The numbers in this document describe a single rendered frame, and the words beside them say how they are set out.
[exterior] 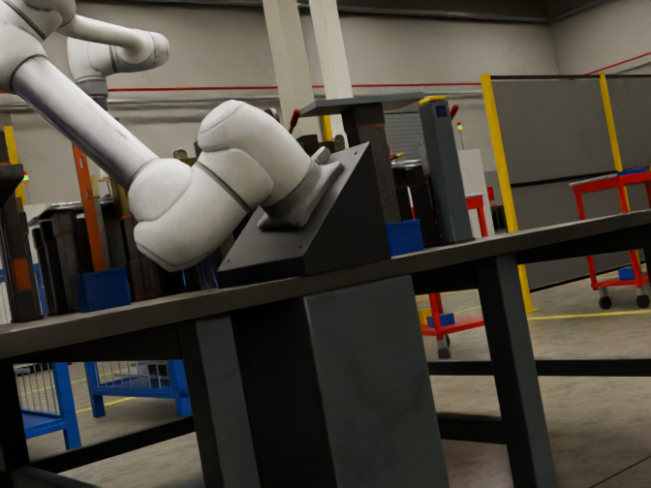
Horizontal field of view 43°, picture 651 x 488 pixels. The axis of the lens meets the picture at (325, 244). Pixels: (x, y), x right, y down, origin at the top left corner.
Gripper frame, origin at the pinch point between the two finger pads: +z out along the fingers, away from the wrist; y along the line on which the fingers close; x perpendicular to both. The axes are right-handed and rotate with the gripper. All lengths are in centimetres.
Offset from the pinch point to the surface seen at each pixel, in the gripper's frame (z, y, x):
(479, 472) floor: 111, -33, -88
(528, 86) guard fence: -79, 303, -446
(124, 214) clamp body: 16.6, -20.0, 2.0
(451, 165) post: 17, -37, -96
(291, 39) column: -231, 634, -398
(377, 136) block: 5, -37, -71
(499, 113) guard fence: -56, 295, -402
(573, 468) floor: 111, -56, -105
